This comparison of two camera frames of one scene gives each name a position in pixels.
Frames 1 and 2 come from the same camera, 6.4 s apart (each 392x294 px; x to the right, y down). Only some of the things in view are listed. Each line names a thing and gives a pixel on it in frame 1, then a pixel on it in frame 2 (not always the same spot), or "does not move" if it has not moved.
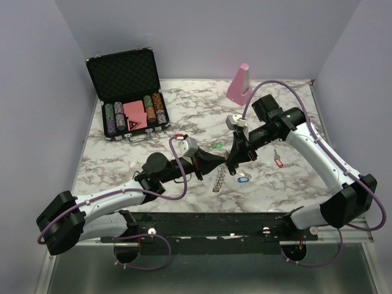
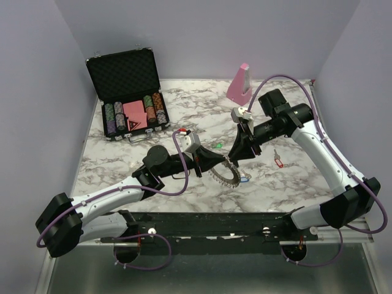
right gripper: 239,152 does not move
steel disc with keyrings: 219,179 -> 218,179
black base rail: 211,233 does not move
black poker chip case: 127,84 does not move
